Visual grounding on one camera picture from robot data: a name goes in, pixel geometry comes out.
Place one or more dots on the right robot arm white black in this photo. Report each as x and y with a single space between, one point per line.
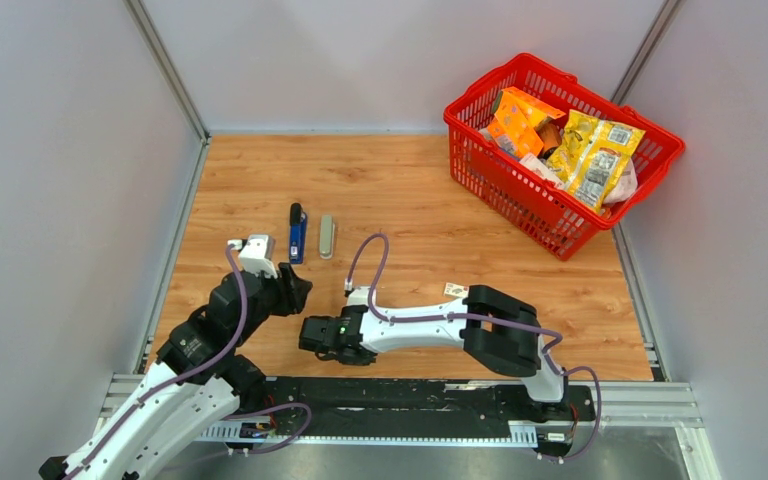
500 332

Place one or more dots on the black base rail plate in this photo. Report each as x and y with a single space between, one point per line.
410 408

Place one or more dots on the red plastic shopping basket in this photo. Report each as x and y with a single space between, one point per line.
554 219

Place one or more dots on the aluminium slotted rail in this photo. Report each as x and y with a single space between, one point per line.
646 405

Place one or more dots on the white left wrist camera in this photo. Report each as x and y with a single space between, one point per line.
253 255

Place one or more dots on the yellow crisps bag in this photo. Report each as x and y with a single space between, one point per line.
603 161

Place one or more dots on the orange carton box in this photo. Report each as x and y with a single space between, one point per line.
517 122

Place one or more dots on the white bread package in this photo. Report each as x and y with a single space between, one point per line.
539 174

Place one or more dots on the grey white stapler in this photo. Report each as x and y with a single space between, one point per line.
327 234

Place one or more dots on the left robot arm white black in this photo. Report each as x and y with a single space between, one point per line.
197 380

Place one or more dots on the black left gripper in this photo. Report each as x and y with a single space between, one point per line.
291 289

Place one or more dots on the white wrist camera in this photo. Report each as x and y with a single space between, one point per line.
356 295
253 255

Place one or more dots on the white staple box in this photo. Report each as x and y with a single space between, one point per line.
455 290

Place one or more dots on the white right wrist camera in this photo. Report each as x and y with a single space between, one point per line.
356 295

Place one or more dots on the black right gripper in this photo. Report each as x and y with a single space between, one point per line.
346 362

